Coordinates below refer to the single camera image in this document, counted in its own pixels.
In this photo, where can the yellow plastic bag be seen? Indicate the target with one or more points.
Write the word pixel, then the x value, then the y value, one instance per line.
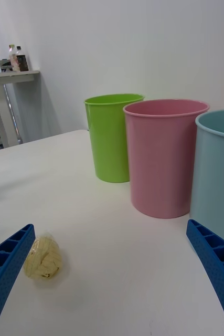
pixel 44 258

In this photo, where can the pale blue plastic bin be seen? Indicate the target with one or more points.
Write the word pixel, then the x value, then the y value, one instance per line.
pixel 216 178

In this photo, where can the grey side desk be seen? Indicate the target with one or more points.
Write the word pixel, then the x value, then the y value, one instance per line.
pixel 1 77

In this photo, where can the pink plastic bin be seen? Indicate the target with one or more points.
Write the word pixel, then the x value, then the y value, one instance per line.
pixel 159 162

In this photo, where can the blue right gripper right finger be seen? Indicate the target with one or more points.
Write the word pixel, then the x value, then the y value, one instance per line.
pixel 219 265

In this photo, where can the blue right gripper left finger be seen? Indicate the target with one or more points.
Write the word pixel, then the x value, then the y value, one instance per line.
pixel 4 267

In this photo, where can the dark bottle with black cap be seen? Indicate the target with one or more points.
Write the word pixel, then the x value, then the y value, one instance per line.
pixel 22 61

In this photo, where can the clear bottle with pink cap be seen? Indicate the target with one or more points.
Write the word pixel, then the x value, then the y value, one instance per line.
pixel 13 60

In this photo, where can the green plastic bin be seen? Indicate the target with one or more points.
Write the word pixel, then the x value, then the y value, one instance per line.
pixel 106 136

